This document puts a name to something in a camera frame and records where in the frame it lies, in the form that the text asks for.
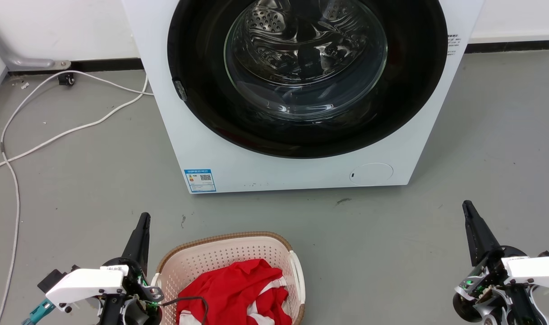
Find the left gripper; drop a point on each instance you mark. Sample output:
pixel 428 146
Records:
pixel 87 284

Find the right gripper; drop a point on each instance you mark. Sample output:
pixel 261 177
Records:
pixel 522 275

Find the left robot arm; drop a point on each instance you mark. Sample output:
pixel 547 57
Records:
pixel 116 316

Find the beige perforated laundry basket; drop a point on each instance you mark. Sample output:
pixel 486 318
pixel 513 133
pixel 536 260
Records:
pixel 220 255

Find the blue energy label sticker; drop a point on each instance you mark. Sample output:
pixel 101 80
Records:
pixel 200 180

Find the red and white garment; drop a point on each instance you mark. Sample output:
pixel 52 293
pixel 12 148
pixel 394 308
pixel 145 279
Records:
pixel 238 293

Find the round white filter cover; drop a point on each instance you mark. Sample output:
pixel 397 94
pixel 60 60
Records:
pixel 371 174

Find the white front-load washing machine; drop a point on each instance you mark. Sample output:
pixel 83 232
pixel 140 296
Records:
pixel 238 167

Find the black baseboard strip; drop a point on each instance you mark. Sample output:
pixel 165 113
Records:
pixel 511 46
pixel 107 64

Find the printed text label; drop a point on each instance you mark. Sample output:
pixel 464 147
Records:
pixel 453 44

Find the black round washer door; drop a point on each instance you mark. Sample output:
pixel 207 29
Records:
pixel 197 54

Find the steel washer drum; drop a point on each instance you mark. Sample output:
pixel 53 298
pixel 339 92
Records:
pixel 301 49

